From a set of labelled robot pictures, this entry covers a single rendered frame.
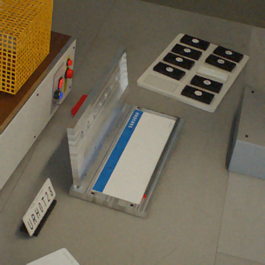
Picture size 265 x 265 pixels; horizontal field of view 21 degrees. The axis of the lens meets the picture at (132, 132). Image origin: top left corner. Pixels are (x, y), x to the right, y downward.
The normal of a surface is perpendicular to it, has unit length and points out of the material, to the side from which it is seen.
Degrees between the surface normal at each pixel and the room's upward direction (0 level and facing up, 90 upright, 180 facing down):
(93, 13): 0
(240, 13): 90
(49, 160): 0
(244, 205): 0
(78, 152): 79
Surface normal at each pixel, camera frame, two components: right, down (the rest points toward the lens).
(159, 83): 0.14, -0.79
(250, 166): -0.21, 0.56
